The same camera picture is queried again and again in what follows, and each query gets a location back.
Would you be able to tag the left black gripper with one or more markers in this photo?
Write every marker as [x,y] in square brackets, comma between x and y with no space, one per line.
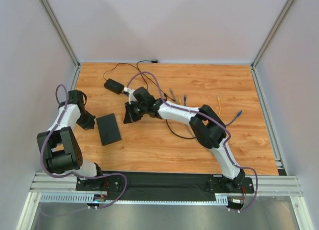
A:
[86,120]

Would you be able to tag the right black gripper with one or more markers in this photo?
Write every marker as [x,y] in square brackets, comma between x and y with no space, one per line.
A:
[131,110]

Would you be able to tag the black network switch box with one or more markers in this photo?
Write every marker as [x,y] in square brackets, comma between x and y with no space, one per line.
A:
[108,129]

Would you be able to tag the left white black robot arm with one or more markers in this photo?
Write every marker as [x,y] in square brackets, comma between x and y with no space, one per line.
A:
[60,153]

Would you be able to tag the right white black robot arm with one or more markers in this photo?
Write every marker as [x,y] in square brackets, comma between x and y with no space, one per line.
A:
[208,129]

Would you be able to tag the black power adapter brick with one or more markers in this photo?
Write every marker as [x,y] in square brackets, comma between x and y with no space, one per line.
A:
[114,86]

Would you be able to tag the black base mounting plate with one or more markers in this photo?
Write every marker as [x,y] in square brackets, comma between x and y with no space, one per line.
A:
[205,182]

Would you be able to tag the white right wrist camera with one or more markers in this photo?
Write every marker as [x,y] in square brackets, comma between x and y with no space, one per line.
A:
[130,94]

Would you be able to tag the grey slotted cable duct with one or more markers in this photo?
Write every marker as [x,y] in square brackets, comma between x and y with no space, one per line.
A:
[90,198]

